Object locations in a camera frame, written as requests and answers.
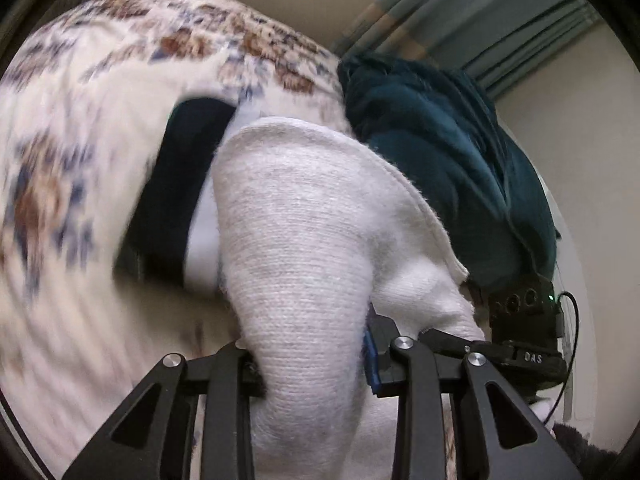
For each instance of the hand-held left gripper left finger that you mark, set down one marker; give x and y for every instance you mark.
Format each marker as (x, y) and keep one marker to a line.
(240, 365)

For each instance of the large black folded garment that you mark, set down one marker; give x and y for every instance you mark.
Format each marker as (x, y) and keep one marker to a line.
(175, 185)

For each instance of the grey green curtain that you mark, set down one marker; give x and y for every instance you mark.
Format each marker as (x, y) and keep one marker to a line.
(450, 25)

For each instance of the white knit sweater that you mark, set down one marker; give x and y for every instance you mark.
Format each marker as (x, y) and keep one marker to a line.
(300, 235)

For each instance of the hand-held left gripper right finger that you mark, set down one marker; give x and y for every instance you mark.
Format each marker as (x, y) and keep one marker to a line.
(372, 365)

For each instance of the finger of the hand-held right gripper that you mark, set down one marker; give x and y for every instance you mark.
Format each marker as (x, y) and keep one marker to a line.
(450, 342)

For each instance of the floral printed blanket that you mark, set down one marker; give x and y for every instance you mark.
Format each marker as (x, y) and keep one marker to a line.
(100, 85)

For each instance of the dark teal fleece cloth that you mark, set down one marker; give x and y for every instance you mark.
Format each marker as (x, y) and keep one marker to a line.
(440, 160)

